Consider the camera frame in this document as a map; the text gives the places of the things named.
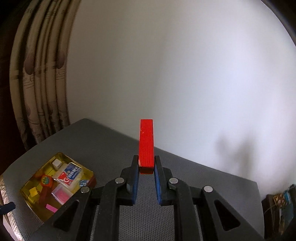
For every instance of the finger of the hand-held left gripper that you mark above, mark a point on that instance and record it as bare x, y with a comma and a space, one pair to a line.
7, 207

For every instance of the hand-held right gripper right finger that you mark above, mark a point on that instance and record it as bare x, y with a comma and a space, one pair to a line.
158, 183

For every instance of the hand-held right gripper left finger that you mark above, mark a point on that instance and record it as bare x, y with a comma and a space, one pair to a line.
135, 183

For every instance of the yellow wooden cube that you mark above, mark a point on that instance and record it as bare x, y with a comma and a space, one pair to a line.
34, 191

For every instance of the red and gold tin box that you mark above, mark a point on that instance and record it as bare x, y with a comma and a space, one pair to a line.
38, 209

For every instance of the red wooden block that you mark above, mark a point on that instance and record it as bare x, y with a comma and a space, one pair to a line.
45, 195
146, 143

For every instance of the pink wooden block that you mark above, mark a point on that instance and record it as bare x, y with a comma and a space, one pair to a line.
51, 207

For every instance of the orange round tape measure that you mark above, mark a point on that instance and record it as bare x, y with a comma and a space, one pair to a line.
45, 181

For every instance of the small teal tin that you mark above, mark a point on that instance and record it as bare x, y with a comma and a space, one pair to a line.
83, 182

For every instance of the clear box with pink contents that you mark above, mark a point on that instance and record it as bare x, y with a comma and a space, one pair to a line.
61, 194

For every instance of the white wooden cube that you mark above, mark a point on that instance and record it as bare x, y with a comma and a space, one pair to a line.
56, 163

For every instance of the grey mesh mat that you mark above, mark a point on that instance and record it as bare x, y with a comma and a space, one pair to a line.
104, 148

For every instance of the dark wooden nightstand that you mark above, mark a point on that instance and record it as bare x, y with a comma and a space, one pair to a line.
269, 213

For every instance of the red floral pouch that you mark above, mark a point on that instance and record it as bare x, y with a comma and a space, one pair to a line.
278, 199

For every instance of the beige patterned curtain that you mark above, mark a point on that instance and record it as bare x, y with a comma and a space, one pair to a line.
39, 81

